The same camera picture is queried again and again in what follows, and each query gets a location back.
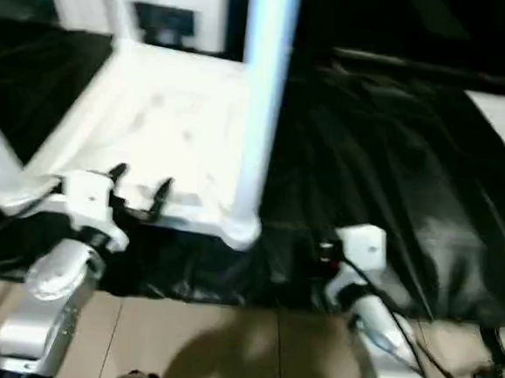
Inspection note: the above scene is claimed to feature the white plastic table top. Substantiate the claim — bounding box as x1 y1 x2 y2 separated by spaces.
0 29 277 253

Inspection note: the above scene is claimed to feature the black work mat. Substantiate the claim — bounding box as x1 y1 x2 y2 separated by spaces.
0 20 505 331

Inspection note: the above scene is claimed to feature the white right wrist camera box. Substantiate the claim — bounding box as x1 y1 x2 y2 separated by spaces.
327 222 389 307

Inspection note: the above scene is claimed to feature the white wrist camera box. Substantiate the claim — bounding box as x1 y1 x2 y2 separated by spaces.
327 222 389 307
55 169 136 256

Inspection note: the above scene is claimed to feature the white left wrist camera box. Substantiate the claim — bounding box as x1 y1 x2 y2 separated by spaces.
55 169 136 256

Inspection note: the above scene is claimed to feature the black rail bar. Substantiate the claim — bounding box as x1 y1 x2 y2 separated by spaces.
331 46 505 94

